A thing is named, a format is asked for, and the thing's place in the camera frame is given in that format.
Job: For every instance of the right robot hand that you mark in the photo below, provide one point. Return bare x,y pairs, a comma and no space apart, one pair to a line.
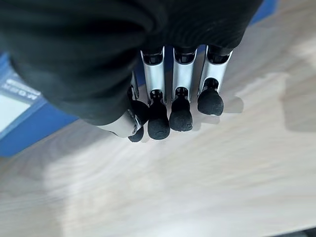
98,49

